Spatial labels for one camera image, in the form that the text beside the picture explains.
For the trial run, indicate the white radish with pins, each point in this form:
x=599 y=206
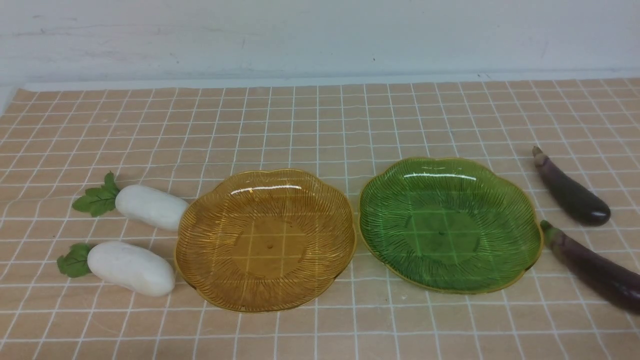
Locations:
x=126 y=265
x=138 y=202

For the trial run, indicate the purple eggplant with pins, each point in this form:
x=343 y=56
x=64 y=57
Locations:
x=613 y=282
x=579 y=202

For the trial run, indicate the amber plastic plate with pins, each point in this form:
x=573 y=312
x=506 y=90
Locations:
x=265 y=241

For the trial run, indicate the green plastic plate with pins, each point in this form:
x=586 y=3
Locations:
x=449 y=225

